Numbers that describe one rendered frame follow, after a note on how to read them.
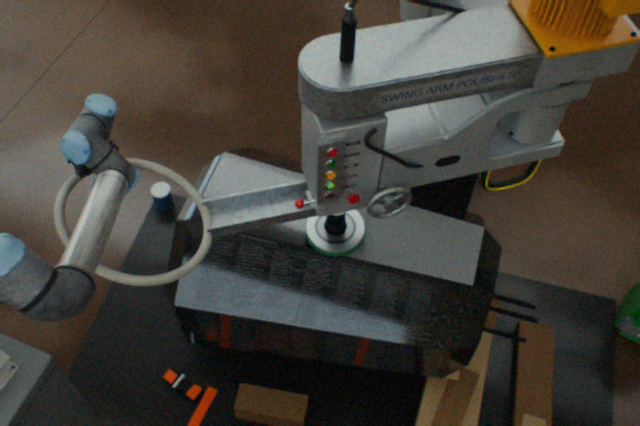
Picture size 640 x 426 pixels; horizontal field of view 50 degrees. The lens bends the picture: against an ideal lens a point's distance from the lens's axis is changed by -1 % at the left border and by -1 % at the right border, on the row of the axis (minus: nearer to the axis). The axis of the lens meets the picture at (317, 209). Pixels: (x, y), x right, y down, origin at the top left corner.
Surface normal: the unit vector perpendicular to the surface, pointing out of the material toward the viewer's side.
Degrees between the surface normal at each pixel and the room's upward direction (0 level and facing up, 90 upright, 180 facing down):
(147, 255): 0
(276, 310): 45
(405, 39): 0
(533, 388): 0
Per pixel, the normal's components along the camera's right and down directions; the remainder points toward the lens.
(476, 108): -0.61, -0.30
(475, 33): 0.02, -0.57
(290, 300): -0.17, 0.15
